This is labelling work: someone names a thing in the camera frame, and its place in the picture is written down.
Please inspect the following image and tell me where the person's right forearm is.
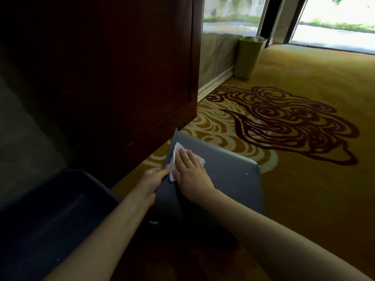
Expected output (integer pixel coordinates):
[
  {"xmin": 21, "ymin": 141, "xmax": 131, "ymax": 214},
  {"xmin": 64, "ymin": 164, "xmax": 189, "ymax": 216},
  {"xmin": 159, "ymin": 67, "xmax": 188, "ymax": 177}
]
[{"xmin": 202, "ymin": 188, "xmax": 373, "ymax": 281}]

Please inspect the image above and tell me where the person's left forearm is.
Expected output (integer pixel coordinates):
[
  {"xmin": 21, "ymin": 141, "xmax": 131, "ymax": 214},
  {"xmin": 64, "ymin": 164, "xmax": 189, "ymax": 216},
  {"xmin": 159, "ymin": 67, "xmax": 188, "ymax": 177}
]
[{"xmin": 43, "ymin": 194, "xmax": 156, "ymax": 281}]

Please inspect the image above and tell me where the dark grey plastic bin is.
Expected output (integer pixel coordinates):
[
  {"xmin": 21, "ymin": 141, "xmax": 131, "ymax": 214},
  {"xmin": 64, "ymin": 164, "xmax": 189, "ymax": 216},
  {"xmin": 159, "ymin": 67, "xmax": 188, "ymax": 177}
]
[{"xmin": 0, "ymin": 169, "xmax": 121, "ymax": 281}]

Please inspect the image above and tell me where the person's right hand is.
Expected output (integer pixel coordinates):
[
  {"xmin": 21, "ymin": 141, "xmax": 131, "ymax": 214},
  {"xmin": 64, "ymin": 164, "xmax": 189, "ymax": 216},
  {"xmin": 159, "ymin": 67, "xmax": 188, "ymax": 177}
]
[{"xmin": 171, "ymin": 147, "xmax": 217, "ymax": 204}]

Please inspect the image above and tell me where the white tissue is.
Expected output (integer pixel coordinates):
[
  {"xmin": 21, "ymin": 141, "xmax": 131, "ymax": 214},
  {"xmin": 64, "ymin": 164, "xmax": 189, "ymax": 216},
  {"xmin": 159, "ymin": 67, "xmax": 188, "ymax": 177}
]
[{"xmin": 169, "ymin": 143, "xmax": 206, "ymax": 182}]

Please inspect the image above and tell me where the dark brown wooden cabinet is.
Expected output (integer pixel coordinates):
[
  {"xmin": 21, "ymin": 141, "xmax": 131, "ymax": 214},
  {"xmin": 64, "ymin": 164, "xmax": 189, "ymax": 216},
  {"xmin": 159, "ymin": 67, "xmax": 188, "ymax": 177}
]
[{"xmin": 0, "ymin": 0, "xmax": 204, "ymax": 191}]

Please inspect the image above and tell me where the olive green waste bin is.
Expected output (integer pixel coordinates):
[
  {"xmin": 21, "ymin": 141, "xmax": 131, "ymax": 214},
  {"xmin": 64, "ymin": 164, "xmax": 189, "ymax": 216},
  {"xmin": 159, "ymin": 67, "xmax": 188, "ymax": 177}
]
[{"xmin": 233, "ymin": 36, "xmax": 268, "ymax": 80}]

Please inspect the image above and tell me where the person's left hand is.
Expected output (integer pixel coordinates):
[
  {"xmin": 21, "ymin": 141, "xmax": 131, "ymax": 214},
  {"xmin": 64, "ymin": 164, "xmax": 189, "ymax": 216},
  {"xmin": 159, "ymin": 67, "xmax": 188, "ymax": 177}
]
[{"xmin": 134, "ymin": 167, "xmax": 171, "ymax": 209}]

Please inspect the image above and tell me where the grey plastic tray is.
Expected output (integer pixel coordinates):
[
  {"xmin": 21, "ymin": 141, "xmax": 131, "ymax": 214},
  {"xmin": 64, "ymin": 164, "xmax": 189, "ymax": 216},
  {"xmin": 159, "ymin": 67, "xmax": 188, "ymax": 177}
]
[{"xmin": 149, "ymin": 128, "xmax": 266, "ymax": 227}]

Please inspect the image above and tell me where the dark door frame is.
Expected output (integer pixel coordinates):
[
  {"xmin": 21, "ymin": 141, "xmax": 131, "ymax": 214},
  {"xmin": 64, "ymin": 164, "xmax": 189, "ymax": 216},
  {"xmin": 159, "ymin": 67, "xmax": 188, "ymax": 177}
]
[{"xmin": 259, "ymin": 0, "xmax": 309, "ymax": 48}]

